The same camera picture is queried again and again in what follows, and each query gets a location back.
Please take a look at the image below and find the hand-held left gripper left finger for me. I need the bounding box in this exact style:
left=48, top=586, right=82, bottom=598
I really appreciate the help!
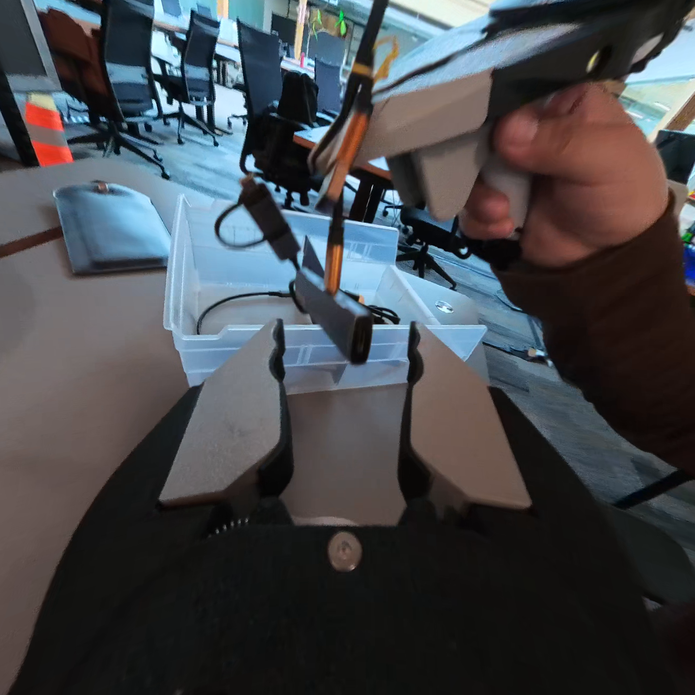
left=159, top=319, right=295, bottom=508

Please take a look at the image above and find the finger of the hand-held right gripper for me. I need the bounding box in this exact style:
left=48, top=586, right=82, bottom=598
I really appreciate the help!
left=307, top=69, right=493, bottom=176
left=374, top=23, right=493, bottom=102

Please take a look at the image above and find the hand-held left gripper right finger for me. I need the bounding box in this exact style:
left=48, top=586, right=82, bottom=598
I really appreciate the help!
left=398, top=320, right=534, bottom=525

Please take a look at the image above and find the thin black usb-c cable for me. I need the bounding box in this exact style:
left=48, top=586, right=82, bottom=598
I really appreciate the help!
left=194, top=289, right=401, bottom=336

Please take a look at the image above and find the grey usb hub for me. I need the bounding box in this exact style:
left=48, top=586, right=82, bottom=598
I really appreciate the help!
left=292, top=268, right=376, bottom=366

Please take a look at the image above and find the grey metal hub plug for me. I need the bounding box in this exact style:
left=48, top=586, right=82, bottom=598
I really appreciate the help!
left=213, top=175, right=303, bottom=262

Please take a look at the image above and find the person's right forearm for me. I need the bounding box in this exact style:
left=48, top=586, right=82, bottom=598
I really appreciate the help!
left=491, top=190, right=695, bottom=477

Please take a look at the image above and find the person's right hand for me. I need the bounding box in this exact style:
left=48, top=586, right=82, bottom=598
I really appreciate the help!
left=460, top=83, right=670, bottom=268

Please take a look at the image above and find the brown edged desk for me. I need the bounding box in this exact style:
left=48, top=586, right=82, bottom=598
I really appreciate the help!
left=293, top=124, right=395, bottom=224

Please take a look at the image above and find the black office chair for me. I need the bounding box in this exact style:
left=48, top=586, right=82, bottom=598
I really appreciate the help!
left=383, top=201, right=474, bottom=292
left=68, top=0, right=172, bottom=181
left=160, top=10, right=231, bottom=148
left=236, top=18, right=322, bottom=211

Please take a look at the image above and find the grey leather pouch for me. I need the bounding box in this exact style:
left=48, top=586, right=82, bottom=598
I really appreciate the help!
left=53, top=181, right=173, bottom=276

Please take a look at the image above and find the orange traffic cone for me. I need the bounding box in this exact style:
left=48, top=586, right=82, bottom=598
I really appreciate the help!
left=23, top=91, right=75, bottom=167

